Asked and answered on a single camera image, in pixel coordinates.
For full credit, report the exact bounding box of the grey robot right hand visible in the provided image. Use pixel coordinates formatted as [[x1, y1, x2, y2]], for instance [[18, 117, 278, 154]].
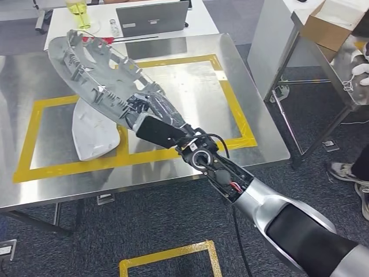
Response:
[[125, 91, 188, 133]]

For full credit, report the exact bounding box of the silver wheel hubcap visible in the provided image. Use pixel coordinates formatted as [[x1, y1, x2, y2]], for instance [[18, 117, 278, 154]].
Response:
[[48, 29, 166, 131]]

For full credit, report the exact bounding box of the white round part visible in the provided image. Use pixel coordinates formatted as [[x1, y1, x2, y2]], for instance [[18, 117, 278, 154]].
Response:
[[72, 97, 121, 162]]

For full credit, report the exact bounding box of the steel workbench table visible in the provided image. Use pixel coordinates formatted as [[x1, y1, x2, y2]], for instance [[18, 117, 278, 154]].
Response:
[[0, 33, 291, 236]]

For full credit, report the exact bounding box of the yellow tape on workbench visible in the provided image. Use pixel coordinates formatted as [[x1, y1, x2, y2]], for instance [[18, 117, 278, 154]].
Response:
[[13, 53, 258, 184]]

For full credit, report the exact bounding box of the grey laptop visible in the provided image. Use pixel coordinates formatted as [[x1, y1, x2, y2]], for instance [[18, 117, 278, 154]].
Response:
[[115, 0, 190, 38]]

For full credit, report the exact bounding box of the red object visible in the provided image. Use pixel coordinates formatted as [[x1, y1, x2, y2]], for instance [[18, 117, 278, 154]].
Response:
[[81, 36, 115, 44]]

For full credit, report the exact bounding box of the small clear bottle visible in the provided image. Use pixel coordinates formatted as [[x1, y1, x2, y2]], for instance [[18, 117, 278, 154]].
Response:
[[109, 18, 120, 38]]

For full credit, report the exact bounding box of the white desk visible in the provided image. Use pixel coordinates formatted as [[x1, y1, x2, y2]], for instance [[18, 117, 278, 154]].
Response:
[[44, 0, 220, 51]]

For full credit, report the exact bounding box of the metal floor socket plate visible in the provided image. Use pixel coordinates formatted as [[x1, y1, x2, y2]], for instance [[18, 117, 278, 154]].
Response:
[[96, 193, 115, 206], [322, 139, 340, 152], [0, 239, 17, 262]]

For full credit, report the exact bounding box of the yellow drink bottle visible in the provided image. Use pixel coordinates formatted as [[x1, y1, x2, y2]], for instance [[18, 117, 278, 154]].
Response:
[[65, 0, 91, 31]]

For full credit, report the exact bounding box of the yellow floor tape square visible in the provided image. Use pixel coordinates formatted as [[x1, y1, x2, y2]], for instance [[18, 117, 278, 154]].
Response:
[[118, 239, 223, 277]]

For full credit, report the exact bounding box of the person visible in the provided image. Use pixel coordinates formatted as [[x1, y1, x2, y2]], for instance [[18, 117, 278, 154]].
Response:
[[327, 143, 369, 222], [269, 78, 290, 104]]

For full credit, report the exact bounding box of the grey office chair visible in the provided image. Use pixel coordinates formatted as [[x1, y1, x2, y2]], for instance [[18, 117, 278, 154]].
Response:
[[32, 0, 54, 35]]

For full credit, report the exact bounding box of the cardboard box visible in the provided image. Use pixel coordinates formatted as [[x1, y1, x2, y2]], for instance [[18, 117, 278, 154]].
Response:
[[300, 0, 369, 62]]

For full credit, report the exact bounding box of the black white toy dog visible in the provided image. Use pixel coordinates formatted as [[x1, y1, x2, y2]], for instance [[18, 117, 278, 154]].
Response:
[[350, 41, 369, 87]]

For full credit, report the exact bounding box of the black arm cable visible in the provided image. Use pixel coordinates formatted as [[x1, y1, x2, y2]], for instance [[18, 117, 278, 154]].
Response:
[[201, 133, 253, 277]]

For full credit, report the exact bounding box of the white floor cable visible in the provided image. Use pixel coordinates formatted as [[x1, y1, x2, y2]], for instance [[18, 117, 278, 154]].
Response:
[[340, 119, 369, 126]]

